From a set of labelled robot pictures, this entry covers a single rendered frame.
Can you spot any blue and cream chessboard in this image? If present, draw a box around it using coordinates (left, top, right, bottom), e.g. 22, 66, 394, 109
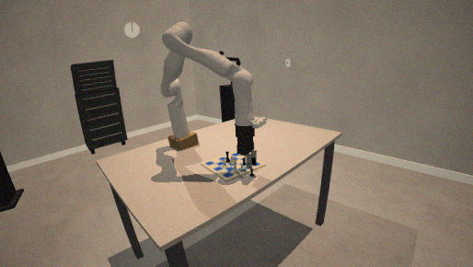
201, 151, 266, 181

